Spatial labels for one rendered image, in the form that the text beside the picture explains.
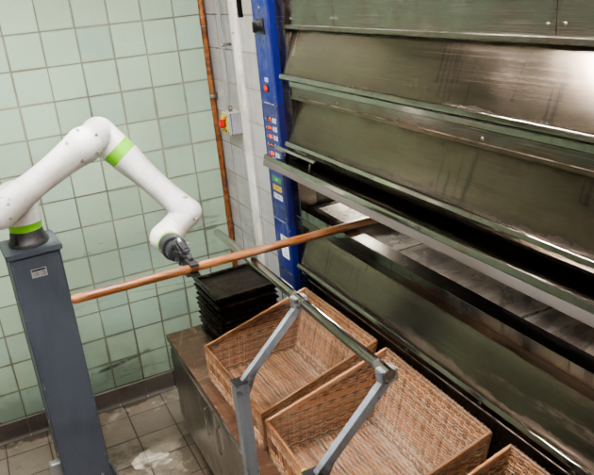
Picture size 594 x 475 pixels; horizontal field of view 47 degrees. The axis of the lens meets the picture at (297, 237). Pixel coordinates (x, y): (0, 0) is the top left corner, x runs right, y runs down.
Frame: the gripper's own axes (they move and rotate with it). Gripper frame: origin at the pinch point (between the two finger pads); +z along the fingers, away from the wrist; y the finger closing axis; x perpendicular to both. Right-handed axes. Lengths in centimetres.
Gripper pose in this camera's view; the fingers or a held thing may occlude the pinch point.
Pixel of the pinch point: (192, 267)
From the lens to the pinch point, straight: 229.6
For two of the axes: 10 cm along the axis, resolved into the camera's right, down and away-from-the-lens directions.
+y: 0.9, 9.3, 3.6
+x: -8.9, 2.3, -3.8
